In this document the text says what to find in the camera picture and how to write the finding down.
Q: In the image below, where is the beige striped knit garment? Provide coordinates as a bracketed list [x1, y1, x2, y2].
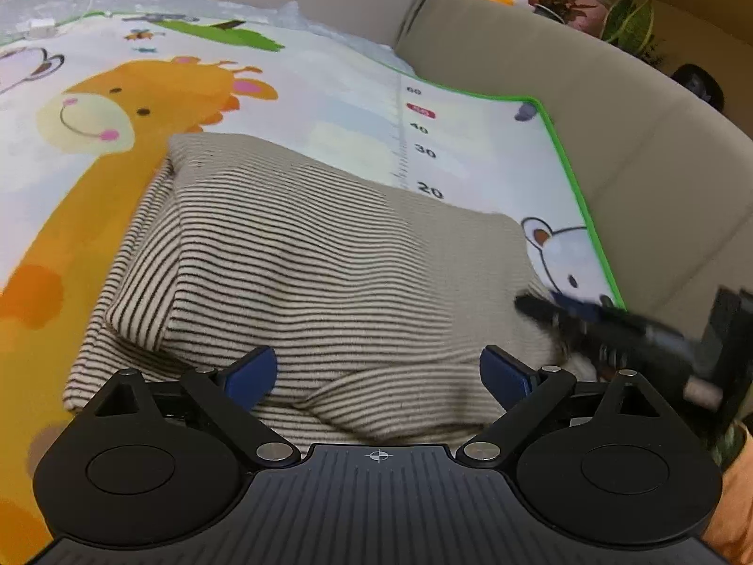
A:
[63, 134, 559, 448]

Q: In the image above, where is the potted plant with leaves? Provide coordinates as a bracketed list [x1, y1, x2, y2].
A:
[529, 0, 665, 68]

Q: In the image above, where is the cartoon animal play mat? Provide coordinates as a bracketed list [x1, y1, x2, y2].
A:
[1, 14, 620, 564]

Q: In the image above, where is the white charger cable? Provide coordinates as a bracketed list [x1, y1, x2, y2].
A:
[14, 0, 114, 37]

